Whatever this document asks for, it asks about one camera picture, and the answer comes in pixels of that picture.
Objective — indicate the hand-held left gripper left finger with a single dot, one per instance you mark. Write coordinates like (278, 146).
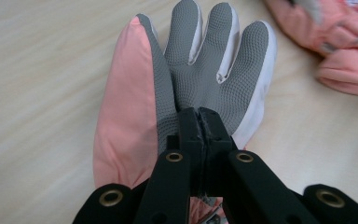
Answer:
(171, 186)

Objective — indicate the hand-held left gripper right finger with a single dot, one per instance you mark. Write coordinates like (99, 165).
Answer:
(248, 186)

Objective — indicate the pink glove with gray palm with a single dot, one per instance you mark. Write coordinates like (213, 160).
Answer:
(127, 109)

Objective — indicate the pink glove with printed patch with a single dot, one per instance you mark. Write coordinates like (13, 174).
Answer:
(348, 37)

